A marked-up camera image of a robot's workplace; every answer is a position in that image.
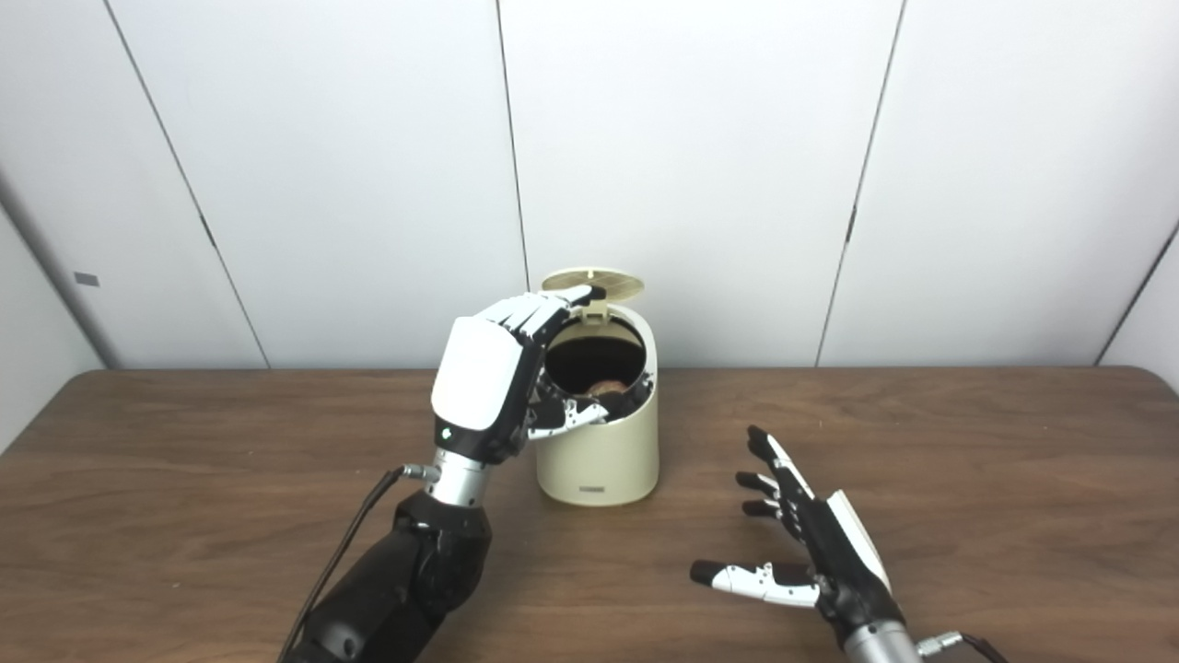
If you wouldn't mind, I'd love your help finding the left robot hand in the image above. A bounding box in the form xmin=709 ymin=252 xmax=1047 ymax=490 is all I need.
xmin=430 ymin=285 xmax=611 ymax=464

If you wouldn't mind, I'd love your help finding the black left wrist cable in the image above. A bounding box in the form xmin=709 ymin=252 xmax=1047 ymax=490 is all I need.
xmin=276 ymin=463 xmax=441 ymax=663

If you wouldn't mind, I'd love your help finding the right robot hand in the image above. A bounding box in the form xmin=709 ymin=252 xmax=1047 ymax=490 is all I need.
xmin=690 ymin=425 xmax=908 ymax=646

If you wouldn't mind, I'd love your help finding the cream round bin lid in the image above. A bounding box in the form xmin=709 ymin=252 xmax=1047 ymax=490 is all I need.
xmin=542 ymin=267 xmax=645 ymax=320

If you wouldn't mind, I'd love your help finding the cream-colored bin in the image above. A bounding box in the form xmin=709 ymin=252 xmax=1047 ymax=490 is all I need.
xmin=534 ymin=304 xmax=660 ymax=507

